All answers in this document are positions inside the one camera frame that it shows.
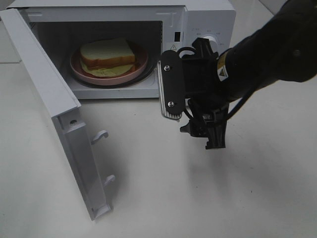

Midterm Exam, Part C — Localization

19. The white microwave door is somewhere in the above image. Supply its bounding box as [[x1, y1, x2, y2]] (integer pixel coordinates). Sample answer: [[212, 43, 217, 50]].
[[0, 8, 115, 220]]

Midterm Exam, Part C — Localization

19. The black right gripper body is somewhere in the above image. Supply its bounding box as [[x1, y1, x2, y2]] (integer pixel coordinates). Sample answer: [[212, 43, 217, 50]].
[[182, 52, 229, 102]]

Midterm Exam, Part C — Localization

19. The white microwave oven body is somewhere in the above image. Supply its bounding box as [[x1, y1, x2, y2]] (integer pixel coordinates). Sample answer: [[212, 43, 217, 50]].
[[6, 0, 236, 99]]

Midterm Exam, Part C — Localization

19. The pink round plate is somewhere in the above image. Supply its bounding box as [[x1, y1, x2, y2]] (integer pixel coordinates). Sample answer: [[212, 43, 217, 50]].
[[70, 42, 149, 87]]

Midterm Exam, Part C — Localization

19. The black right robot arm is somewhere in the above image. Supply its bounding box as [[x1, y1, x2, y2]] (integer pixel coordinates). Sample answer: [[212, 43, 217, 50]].
[[180, 0, 317, 149]]

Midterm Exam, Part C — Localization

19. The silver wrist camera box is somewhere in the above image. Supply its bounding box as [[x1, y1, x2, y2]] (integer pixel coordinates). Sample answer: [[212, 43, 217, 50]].
[[157, 50, 185, 120]]

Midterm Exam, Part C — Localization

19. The upper white microwave knob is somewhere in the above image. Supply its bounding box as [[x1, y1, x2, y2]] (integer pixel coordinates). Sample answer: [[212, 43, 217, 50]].
[[203, 35, 218, 52]]

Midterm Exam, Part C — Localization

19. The white bread sandwich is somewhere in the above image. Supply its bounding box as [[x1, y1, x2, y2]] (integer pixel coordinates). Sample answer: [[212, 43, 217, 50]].
[[80, 38, 136, 69]]

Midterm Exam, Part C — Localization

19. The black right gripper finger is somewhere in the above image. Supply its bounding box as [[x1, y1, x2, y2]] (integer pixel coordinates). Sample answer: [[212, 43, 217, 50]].
[[180, 99, 229, 149], [192, 38, 218, 58]]

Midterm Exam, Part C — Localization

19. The glass microwave turntable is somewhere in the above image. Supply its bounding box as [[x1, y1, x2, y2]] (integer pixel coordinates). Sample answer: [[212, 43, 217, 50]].
[[69, 57, 154, 89]]

